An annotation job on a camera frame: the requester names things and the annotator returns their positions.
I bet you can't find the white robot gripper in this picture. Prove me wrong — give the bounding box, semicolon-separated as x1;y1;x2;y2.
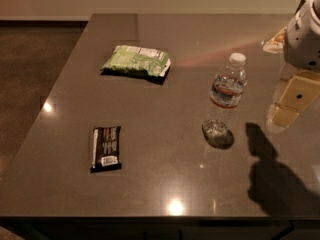
270;0;320;127

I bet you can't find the clear plastic water bottle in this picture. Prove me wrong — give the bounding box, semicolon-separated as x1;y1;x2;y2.
202;53;247;146

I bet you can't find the green snack bag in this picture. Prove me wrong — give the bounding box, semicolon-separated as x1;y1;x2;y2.
101;45;171;77

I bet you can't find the black snack bar wrapper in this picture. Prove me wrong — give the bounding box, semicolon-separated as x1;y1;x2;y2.
90;126;122;173

